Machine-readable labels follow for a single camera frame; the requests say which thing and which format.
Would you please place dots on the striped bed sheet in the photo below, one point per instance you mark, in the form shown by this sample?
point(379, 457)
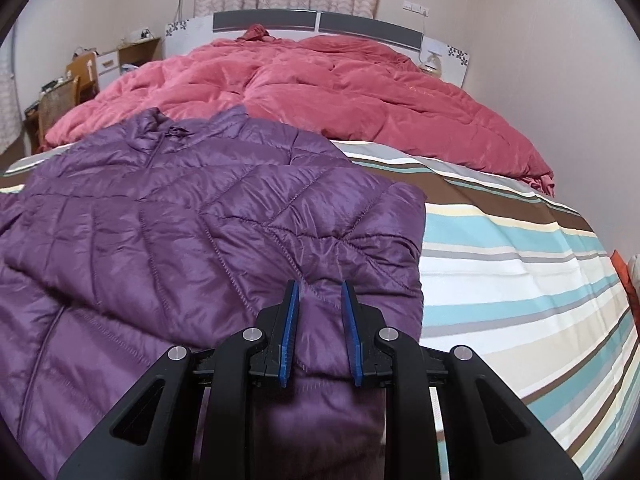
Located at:
point(500, 270)

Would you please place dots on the white lace cloth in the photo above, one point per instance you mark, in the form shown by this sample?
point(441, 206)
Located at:
point(7, 110)

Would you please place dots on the white quilted pillow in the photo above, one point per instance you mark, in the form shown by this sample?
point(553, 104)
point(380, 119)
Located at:
point(635, 275)

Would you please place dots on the purple down jacket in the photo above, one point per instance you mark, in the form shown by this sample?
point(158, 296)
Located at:
point(200, 220)

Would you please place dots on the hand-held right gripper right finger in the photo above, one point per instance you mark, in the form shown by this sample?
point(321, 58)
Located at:
point(352, 340)

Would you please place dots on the white and grey headboard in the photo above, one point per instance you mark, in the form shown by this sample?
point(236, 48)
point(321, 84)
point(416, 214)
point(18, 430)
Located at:
point(270, 22)

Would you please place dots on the wooden chair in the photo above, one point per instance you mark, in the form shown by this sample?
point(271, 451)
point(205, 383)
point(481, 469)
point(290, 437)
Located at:
point(82, 67)

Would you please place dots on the dark red garment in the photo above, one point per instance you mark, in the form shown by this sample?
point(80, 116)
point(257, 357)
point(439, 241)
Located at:
point(256, 32)

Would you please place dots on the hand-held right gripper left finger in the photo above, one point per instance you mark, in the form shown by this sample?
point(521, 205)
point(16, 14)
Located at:
point(289, 340)

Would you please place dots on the red cloth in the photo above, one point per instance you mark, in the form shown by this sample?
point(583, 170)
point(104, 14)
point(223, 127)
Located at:
point(622, 275)

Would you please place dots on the red quilt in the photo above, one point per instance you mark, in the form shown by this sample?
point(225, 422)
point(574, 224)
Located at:
point(350, 95)

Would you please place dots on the white wall socket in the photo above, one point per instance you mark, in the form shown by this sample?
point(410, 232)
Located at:
point(416, 8)

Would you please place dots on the wicker back chair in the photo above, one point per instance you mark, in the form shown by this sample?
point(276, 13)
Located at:
point(57, 102)

